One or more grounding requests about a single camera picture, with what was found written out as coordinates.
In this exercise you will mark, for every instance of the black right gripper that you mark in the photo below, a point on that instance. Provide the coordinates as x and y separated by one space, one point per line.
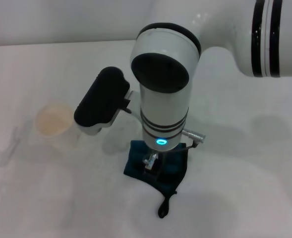
155 161

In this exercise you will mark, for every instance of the blue rag with black trim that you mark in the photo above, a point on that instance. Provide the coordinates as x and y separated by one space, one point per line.
171 166

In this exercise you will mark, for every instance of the white paper cup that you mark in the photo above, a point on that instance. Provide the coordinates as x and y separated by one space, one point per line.
51 121

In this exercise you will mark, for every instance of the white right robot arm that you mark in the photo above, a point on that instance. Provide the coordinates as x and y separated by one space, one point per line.
165 99

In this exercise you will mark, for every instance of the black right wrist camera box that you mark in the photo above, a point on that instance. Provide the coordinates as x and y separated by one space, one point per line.
98 101

